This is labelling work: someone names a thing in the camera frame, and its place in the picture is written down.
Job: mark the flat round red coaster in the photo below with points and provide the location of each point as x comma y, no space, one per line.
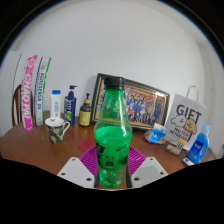
86,145

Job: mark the small snack packet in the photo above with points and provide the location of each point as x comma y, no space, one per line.
172,149

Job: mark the blue pump bottle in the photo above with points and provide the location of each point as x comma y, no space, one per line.
70,108

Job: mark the blue detergent bottle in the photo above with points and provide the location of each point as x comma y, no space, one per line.
198,146

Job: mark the patterned ceramic mug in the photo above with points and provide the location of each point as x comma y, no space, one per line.
56,131

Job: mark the pink shuttlecock tube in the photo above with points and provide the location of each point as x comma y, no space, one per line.
28,93

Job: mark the white bottle with blue cap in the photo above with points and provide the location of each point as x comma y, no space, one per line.
55,105

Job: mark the blue tissue pack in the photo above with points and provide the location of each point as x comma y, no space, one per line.
155,135

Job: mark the green plastic drink bottle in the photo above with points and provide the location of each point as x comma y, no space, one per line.
112,140

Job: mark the small colourful cube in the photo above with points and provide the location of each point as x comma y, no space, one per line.
181,144

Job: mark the white remote control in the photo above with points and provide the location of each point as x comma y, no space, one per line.
188,161

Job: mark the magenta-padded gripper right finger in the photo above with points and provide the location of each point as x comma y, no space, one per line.
148,170

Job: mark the amber bottle with yellow label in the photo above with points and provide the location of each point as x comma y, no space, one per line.
85,115

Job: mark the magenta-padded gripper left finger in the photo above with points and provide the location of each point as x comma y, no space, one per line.
75,170

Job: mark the white paper gift bag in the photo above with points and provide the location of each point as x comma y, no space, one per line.
186,116

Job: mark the brown wooden chair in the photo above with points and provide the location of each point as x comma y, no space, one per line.
16,106

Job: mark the black framed group picture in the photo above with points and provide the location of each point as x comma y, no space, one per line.
146,106

